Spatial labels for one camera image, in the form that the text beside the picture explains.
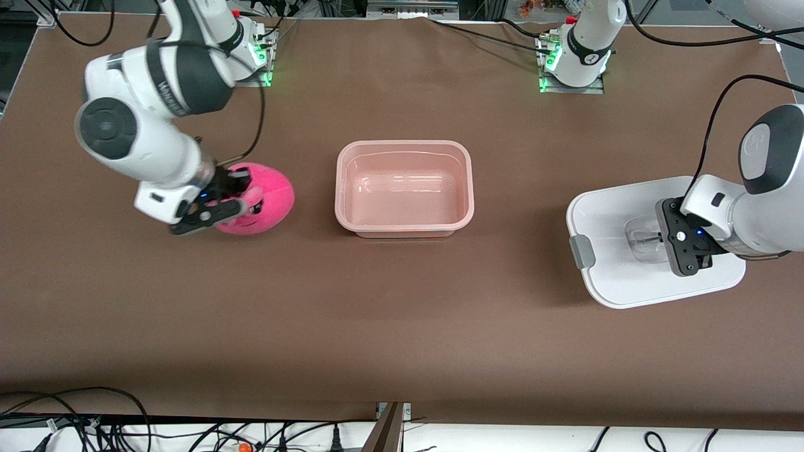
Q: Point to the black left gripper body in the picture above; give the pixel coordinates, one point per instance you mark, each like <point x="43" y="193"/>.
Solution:
<point x="708" y="245"/>

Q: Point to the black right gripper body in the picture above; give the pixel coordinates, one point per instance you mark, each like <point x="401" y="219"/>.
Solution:
<point x="222" y="182"/>

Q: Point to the pink plush toy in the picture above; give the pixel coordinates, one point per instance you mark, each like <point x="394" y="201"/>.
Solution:
<point x="270" y="201"/>

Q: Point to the white box lid grey clips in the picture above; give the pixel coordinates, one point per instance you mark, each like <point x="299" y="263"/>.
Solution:
<point x="615" y="276"/>

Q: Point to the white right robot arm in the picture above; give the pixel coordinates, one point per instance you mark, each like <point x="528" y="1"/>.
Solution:
<point x="151" y="144"/>

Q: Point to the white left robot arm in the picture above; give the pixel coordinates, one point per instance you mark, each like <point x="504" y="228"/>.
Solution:
<point x="766" y="213"/>

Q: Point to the translucent pink plastic box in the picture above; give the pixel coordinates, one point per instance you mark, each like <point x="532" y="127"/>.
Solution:
<point x="405" y="188"/>

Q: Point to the grey metal device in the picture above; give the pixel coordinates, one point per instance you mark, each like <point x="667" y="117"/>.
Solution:
<point x="411" y="7"/>

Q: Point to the aluminium profile beam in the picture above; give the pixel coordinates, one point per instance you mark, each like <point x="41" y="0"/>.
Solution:
<point x="386" y="433"/>

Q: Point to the orange figurine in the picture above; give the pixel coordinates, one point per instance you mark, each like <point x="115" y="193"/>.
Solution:
<point x="526" y="7"/>

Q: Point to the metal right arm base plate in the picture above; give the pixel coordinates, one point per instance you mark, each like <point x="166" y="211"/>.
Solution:
<point x="264" y="76"/>

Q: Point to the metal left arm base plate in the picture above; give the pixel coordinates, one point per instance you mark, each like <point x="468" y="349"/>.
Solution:
<point x="568" y="90"/>

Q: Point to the aluminium corner bracket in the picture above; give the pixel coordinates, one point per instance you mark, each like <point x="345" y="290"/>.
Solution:
<point x="769" y="39"/>

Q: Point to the black frame rail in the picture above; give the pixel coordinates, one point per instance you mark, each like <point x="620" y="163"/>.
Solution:
<point x="188" y="420"/>

